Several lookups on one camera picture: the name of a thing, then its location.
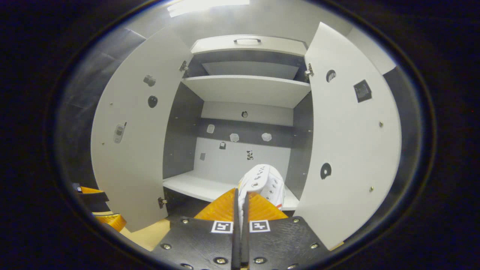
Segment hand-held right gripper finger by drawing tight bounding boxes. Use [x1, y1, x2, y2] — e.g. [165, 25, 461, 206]
[241, 191, 331, 270]
[151, 188, 241, 270]

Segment white cabinet door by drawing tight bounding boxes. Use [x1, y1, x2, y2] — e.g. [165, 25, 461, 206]
[294, 22, 402, 251]
[91, 27, 194, 233]

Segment white canvas shoe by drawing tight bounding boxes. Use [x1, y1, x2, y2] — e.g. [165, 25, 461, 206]
[237, 164, 286, 210]

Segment grey white shoe cabinet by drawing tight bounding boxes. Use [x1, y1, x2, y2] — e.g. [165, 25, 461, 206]
[162, 34, 314, 218]

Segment white cabinet shelf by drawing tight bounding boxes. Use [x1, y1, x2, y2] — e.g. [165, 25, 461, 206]
[163, 171, 300, 211]
[181, 75, 312, 109]

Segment black backdrop cloth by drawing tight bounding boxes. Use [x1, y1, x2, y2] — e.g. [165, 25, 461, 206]
[382, 67, 424, 195]
[56, 28, 147, 188]

